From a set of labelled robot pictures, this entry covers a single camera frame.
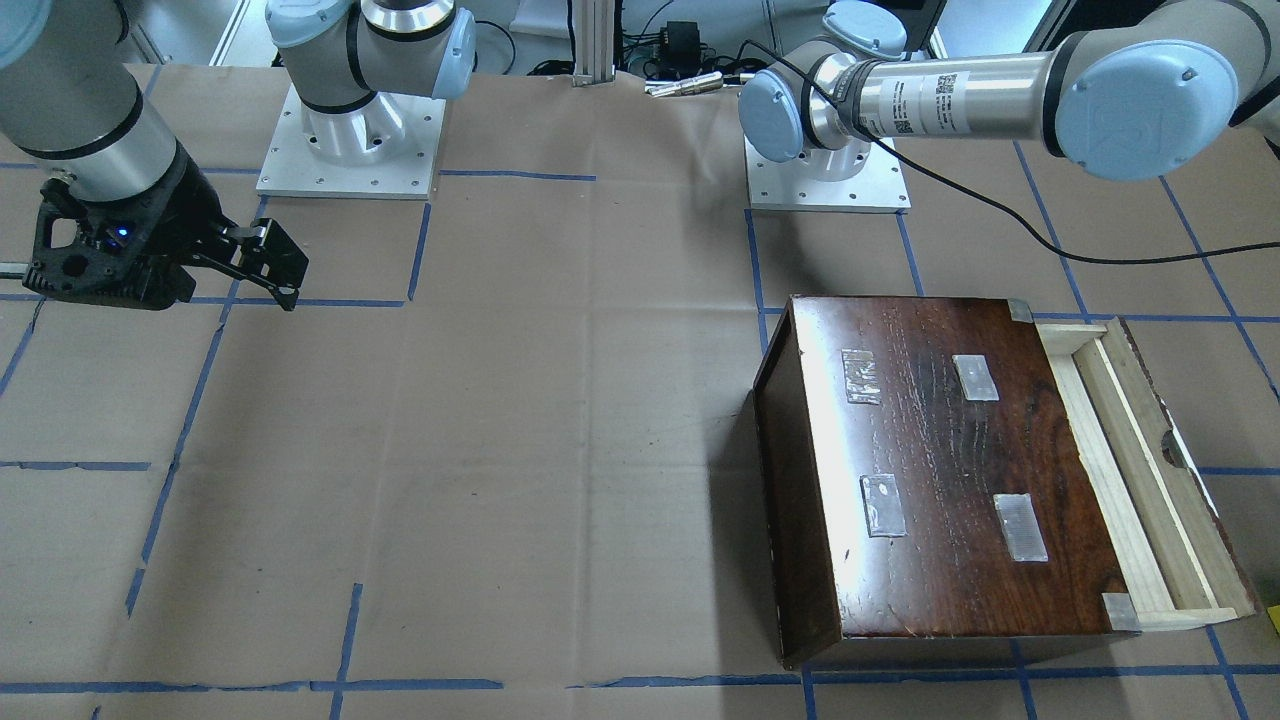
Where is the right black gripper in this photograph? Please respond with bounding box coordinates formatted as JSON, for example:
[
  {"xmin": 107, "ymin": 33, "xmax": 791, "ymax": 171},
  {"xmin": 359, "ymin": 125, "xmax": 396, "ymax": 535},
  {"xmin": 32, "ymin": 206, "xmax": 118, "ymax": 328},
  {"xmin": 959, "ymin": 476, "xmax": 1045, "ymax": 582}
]
[{"xmin": 22, "ymin": 150, "xmax": 308, "ymax": 311}]

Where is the light wooden drawer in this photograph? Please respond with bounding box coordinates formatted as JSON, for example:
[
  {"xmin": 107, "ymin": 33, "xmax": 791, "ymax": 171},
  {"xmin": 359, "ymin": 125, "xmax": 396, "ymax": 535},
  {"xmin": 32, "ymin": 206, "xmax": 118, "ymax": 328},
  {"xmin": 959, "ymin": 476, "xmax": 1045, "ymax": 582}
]
[{"xmin": 1038, "ymin": 318, "xmax": 1261, "ymax": 632}]

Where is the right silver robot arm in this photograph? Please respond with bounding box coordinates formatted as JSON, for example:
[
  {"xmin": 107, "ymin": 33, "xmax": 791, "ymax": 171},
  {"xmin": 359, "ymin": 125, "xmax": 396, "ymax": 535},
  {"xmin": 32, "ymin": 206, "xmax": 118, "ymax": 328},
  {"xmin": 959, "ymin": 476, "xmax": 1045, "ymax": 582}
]
[{"xmin": 3, "ymin": 1, "xmax": 476, "ymax": 311}]

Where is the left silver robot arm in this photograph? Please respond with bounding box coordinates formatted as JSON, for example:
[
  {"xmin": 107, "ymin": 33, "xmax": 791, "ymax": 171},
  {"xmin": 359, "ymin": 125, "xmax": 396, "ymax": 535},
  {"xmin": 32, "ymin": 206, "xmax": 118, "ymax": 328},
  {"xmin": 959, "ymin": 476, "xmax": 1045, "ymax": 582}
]
[{"xmin": 739, "ymin": 1, "xmax": 1277, "ymax": 181}]

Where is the dark wooden drawer cabinet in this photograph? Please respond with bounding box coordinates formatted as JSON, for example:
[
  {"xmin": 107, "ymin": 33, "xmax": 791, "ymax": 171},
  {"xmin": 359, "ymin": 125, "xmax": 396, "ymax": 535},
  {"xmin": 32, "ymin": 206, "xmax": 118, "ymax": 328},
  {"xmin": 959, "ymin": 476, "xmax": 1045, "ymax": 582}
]
[{"xmin": 753, "ymin": 295, "xmax": 1137, "ymax": 669}]

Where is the brown paper table cover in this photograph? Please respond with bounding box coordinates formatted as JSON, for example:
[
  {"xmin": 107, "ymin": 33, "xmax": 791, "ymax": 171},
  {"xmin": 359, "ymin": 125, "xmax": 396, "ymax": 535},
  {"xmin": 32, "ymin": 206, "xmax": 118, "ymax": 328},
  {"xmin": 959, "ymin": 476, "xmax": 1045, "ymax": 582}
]
[{"xmin": 1, "ymin": 67, "xmax": 1277, "ymax": 719}]

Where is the black power adapter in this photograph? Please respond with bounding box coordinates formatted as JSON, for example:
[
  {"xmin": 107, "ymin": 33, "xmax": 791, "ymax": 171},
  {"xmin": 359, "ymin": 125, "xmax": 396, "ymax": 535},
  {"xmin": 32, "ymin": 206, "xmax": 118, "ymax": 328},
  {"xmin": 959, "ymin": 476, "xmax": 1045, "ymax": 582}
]
[{"xmin": 654, "ymin": 20, "xmax": 704, "ymax": 81}]

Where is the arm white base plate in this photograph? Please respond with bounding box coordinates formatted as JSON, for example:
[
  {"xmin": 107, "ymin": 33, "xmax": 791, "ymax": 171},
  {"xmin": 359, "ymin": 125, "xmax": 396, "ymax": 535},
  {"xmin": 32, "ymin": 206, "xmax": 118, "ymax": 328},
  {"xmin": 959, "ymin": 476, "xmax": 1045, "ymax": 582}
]
[
  {"xmin": 745, "ymin": 141, "xmax": 911, "ymax": 213},
  {"xmin": 256, "ymin": 88, "xmax": 448, "ymax": 201}
]

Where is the aluminium frame post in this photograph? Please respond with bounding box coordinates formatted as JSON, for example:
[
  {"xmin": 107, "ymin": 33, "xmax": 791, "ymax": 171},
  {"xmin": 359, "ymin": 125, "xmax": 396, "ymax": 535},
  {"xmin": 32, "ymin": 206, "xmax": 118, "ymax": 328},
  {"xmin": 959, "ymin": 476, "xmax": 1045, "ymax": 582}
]
[{"xmin": 568, "ymin": 0, "xmax": 620, "ymax": 87}]

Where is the black braided cable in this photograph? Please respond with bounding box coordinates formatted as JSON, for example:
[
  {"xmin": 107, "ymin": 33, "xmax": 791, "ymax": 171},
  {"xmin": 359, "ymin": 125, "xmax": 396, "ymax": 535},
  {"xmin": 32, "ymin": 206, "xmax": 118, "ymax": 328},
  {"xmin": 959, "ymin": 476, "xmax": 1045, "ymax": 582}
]
[{"xmin": 739, "ymin": 40, "xmax": 1280, "ymax": 266}]

